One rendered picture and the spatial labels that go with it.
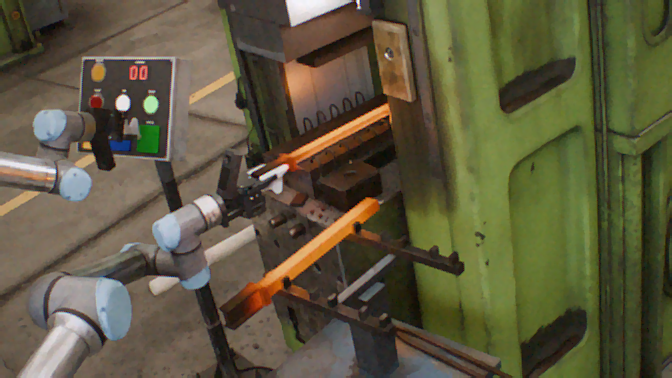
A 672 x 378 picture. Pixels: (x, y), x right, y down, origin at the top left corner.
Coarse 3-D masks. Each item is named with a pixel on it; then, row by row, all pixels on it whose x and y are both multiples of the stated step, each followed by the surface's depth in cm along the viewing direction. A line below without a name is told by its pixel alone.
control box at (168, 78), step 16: (96, 64) 251; (112, 64) 249; (128, 64) 246; (144, 64) 244; (160, 64) 241; (176, 64) 240; (96, 80) 251; (112, 80) 249; (128, 80) 246; (144, 80) 243; (160, 80) 241; (176, 80) 240; (80, 96) 255; (112, 96) 249; (128, 96) 246; (144, 96) 244; (160, 96) 241; (176, 96) 241; (128, 112) 246; (144, 112) 244; (160, 112) 241; (176, 112) 242; (160, 128) 241; (176, 128) 242; (80, 144) 255; (160, 144) 241; (176, 144) 243; (176, 160) 244
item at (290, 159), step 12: (384, 108) 234; (360, 120) 230; (372, 120) 231; (336, 132) 226; (348, 132) 227; (312, 144) 223; (324, 144) 223; (288, 156) 218; (300, 156) 219; (264, 168) 215; (288, 168) 218
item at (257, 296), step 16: (368, 208) 187; (336, 224) 183; (320, 240) 179; (336, 240) 181; (304, 256) 175; (320, 256) 178; (272, 272) 172; (288, 272) 171; (256, 288) 166; (272, 288) 169; (224, 304) 163; (240, 304) 164; (256, 304) 168; (240, 320) 165
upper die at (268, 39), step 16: (240, 16) 207; (320, 16) 203; (336, 16) 206; (352, 16) 209; (368, 16) 212; (240, 32) 211; (256, 32) 205; (272, 32) 199; (288, 32) 198; (304, 32) 201; (320, 32) 204; (336, 32) 207; (352, 32) 210; (240, 48) 214; (256, 48) 208; (272, 48) 202; (288, 48) 200; (304, 48) 203
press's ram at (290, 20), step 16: (224, 0) 210; (240, 0) 204; (256, 0) 199; (272, 0) 193; (288, 0) 190; (304, 0) 192; (320, 0) 195; (336, 0) 198; (352, 0) 201; (256, 16) 202; (272, 16) 198; (288, 16) 191; (304, 16) 194
